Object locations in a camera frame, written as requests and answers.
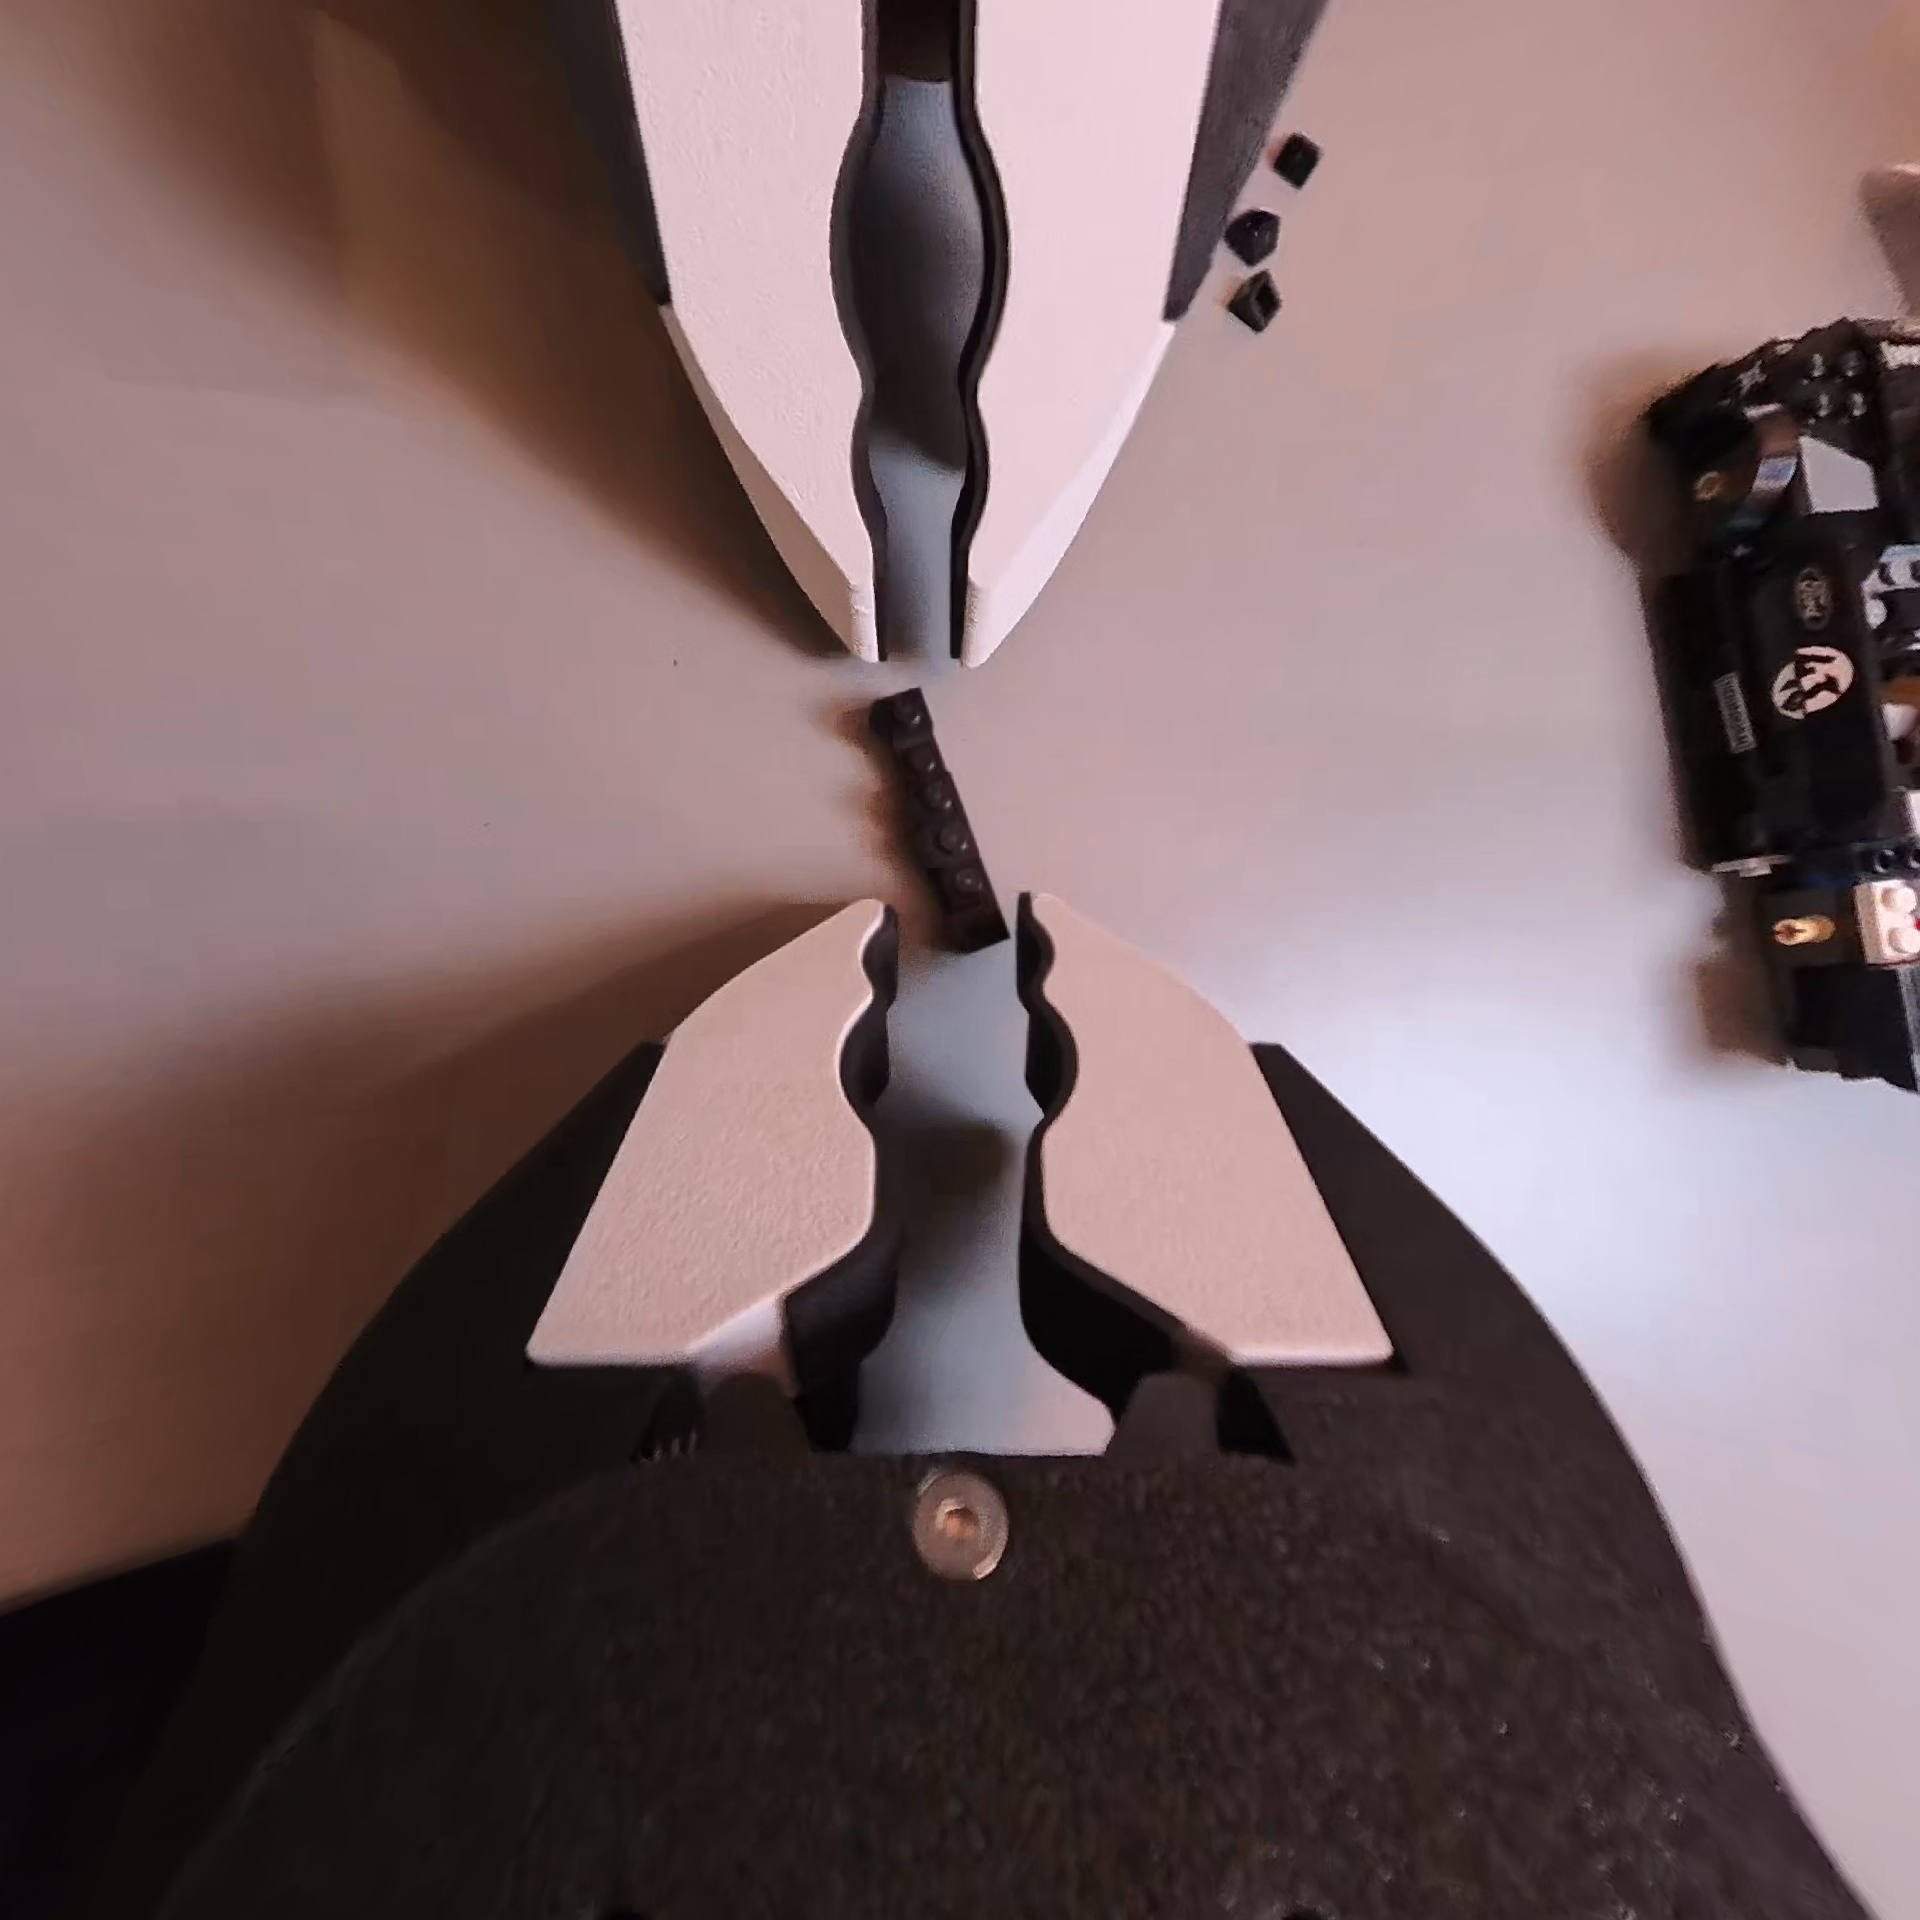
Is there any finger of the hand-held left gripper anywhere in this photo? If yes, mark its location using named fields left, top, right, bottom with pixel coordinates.
left=952, top=0, right=1226, bottom=673
left=616, top=0, right=895, bottom=666

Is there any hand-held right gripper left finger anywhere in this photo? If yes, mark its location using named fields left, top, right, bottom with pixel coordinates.
left=529, top=901, right=903, bottom=1396

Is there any cluster of small black tiles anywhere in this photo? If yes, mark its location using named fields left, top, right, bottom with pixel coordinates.
left=1223, top=128, right=1328, bottom=336

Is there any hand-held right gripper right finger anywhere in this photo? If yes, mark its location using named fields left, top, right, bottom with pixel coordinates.
left=1015, top=896, right=1396, bottom=1387

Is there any black long lego plate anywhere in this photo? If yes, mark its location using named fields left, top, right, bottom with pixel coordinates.
left=868, top=688, right=1010, bottom=956

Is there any black lego car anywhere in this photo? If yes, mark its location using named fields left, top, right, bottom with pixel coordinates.
left=1646, top=315, right=1920, bottom=1088

